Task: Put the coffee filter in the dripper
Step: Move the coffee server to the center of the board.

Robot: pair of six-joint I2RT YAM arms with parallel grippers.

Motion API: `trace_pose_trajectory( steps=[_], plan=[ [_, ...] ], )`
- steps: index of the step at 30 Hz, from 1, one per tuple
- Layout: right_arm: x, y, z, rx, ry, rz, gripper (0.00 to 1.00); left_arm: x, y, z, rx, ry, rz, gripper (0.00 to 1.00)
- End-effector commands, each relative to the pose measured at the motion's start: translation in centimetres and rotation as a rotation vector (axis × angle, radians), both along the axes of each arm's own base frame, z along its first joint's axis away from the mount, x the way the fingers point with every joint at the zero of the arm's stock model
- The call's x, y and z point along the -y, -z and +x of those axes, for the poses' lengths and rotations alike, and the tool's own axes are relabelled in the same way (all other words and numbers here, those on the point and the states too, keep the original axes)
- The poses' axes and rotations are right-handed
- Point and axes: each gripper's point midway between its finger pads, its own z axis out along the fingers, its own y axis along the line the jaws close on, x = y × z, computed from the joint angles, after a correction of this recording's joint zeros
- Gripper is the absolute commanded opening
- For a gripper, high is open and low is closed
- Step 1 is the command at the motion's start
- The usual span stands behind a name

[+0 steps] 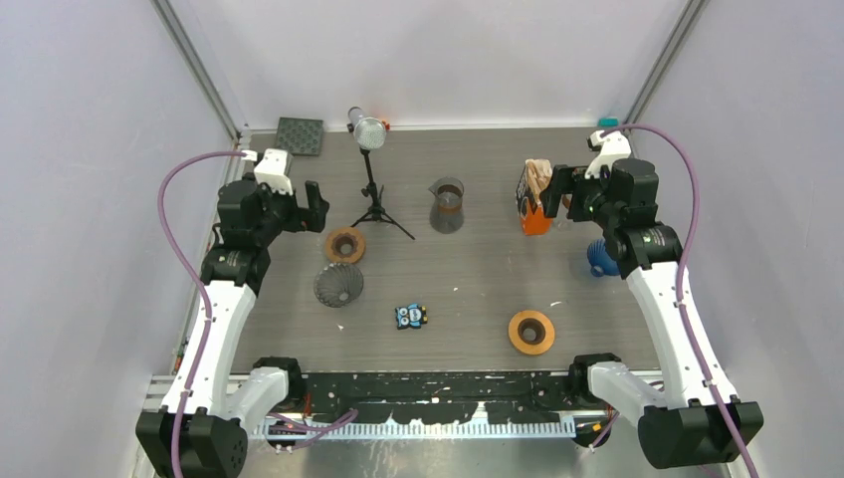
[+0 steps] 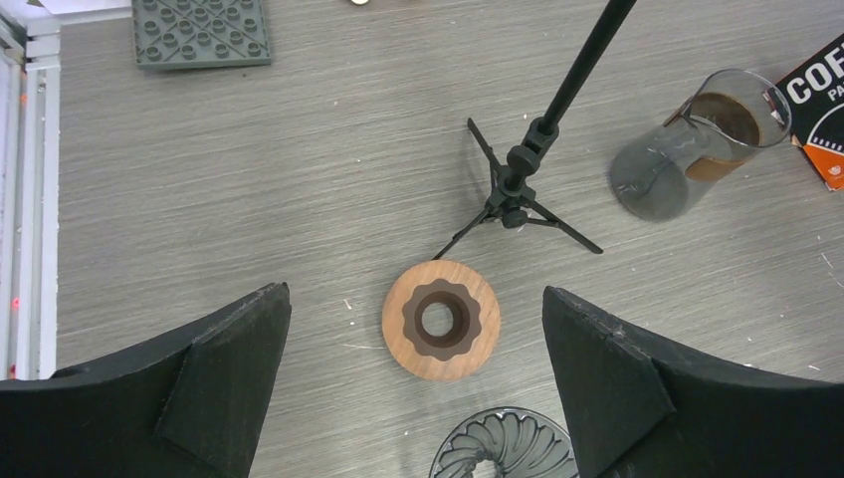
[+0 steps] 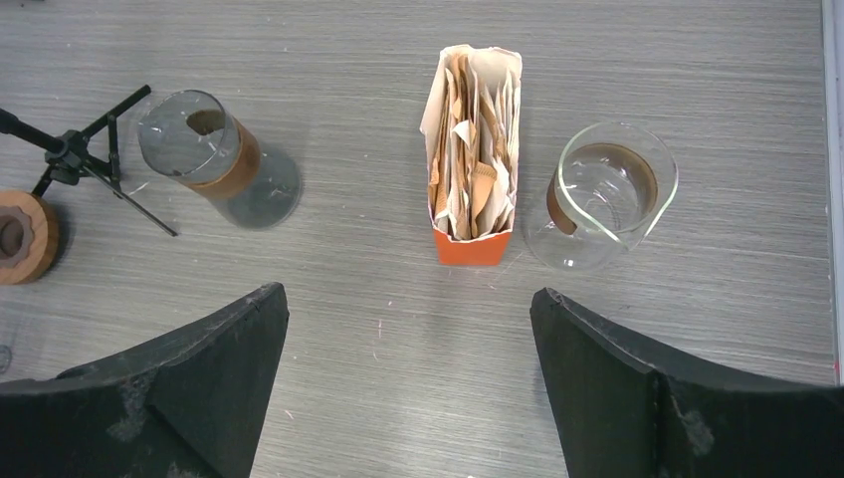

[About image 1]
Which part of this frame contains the orange coffee filter box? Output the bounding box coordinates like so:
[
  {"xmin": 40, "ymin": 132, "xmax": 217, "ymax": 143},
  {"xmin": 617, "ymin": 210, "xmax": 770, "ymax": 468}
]
[{"xmin": 516, "ymin": 158, "xmax": 552, "ymax": 236}]

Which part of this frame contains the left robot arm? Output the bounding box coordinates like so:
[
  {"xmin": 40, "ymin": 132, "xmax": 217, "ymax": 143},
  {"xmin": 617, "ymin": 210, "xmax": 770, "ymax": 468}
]
[{"xmin": 135, "ymin": 178, "xmax": 329, "ymax": 477}]

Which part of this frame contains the dark walnut dripper ring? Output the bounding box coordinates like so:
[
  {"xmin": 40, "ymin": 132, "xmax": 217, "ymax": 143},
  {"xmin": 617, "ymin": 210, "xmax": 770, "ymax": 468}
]
[{"xmin": 323, "ymin": 226, "xmax": 368, "ymax": 265}]

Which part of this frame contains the grey glass dripper cone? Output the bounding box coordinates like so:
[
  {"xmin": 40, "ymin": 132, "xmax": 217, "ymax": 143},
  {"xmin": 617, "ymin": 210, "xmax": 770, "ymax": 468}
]
[{"xmin": 314, "ymin": 263, "xmax": 364, "ymax": 308}]

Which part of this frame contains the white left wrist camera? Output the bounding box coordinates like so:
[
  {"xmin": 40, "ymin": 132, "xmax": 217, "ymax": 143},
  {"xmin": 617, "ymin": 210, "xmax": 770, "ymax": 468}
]
[{"xmin": 253, "ymin": 148, "xmax": 294, "ymax": 195}]

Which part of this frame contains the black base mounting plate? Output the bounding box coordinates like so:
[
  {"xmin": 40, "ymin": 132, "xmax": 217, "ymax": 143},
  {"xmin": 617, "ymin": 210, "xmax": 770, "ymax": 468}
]
[{"xmin": 269, "ymin": 370, "xmax": 618, "ymax": 425}]

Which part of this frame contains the light wooden dripper ring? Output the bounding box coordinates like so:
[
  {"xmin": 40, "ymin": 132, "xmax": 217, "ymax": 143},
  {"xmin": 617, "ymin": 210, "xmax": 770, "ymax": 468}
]
[{"xmin": 508, "ymin": 310, "xmax": 556, "ymax": 357}]

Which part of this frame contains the blue glass dripper cone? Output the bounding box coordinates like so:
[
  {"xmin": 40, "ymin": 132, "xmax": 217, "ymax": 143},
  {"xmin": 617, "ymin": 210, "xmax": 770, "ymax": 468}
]
[{"xmin": 586, "ymin": 239, "xmax": 620, "ymax": 277}]

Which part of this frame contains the blue owl figure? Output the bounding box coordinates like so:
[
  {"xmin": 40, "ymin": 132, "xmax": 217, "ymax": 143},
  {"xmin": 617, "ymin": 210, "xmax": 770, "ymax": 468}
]
[{"xmin": 395, "ymin": 303, "xmax": 428, "ymax": 330}]

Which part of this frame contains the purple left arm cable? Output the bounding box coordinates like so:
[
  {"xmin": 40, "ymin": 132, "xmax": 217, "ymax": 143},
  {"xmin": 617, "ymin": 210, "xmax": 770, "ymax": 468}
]
[{"xmin": 156, "ymin": 149, "xmax": 260, "ymax": 478}]

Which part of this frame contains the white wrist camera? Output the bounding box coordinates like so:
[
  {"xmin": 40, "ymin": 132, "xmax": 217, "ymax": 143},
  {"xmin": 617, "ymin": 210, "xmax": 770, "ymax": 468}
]
[
  {"xmin": 253, "ymin": 148, "xmax": 294, "ymax": 195},
  {"xmin": 584, "ymin": 129, "xmax": 632, "ymax": 179}
]

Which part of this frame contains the smoky glass carafe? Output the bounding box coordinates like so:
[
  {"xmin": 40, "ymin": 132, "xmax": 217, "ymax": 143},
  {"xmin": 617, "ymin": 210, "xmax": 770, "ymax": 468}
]
[{"xmin": 428, "ymin": 176, "xmax": 464, "ymax": 234}]

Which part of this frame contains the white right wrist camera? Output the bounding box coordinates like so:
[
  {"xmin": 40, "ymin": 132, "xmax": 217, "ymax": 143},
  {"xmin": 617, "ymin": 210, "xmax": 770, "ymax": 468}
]
[{"xmin": 584, "ymin": 129, "xmax": 632, "ymax": 179}]

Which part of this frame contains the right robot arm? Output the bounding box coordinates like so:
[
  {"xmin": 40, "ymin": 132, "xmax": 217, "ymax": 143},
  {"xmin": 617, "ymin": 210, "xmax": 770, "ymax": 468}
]
[{"xmin": 540, "ymin": 158, "xmax": 764, "ymax": 469}]

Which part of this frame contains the silver microphone on tripod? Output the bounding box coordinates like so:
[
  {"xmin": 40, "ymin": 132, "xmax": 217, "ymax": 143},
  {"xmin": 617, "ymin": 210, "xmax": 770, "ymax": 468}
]
[{"xmin": 347, "ymin": 106, "xmax": 415, "ymax": 240}]

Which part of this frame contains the dark perforated square tray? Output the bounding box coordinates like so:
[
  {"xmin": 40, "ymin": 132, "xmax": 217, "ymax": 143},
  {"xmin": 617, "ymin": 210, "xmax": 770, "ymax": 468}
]
[{"xmin": 274, "ymin": 117, "xmax": 324, "ymax": 156}]

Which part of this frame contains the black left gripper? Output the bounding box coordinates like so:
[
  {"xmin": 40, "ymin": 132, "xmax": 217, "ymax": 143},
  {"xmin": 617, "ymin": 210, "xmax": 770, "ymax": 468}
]
[{"xmin": 248, "ymin": 173, "xmax": 327, "ymax": 245}]

